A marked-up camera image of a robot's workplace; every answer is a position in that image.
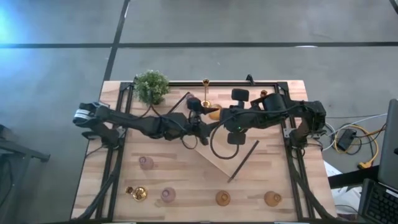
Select wooden riser shelf black legs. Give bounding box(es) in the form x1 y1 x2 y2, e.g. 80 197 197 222
166 91 261 184

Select amber glass candle holder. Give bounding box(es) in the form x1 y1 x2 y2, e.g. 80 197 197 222
264 190 283 208
208 104 223 121
215 190 231 207

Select silver metal bracket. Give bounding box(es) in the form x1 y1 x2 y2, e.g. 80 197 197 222
282 126 295 140

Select grey laptop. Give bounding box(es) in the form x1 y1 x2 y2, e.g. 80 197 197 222
377 98 398 191

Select black cart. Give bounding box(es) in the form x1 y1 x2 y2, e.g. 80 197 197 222
0 124 51 224

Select white cable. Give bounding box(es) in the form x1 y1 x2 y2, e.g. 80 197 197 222
322 113 388 152

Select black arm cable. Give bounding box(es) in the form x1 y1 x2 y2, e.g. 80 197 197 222
181 135 199 151
210 123 241 161

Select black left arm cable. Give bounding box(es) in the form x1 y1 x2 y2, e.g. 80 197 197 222
181 135 199 151

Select black keyboard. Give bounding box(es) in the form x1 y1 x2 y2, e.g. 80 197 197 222
358 178 398 224

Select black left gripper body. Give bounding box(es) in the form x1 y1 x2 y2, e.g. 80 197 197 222
183 96 210 146

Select white cloth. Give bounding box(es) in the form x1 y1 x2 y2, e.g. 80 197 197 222
323 160 363 218

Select yellow extension cable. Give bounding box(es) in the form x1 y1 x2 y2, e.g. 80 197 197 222
334 123 388 170

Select green potted plant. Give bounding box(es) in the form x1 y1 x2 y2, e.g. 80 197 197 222
133 70 171 106

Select black aluminium table frame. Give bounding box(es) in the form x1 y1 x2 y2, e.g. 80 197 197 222
70 81 336 222

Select black power adapter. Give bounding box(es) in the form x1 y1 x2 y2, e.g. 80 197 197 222
337 128 358 152

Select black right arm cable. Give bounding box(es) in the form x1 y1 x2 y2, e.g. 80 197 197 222
210 123 241 161

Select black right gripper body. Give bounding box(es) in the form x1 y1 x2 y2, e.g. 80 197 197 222
227 89 254 146

